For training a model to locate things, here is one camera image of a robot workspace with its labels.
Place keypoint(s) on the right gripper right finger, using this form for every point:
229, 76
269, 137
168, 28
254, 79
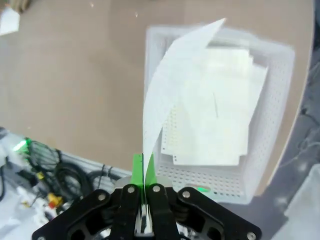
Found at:
152, 175

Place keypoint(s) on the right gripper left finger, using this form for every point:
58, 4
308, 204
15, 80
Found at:
137, 170

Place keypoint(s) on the white paper sheet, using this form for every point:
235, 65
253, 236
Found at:
170, 82

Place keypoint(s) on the stack of flat paper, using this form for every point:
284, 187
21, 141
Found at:
225, 112

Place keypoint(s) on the green lit device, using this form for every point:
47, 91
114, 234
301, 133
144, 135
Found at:
21, 145

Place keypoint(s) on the white perforated plastic basket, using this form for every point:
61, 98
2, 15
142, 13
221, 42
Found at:
275, 100

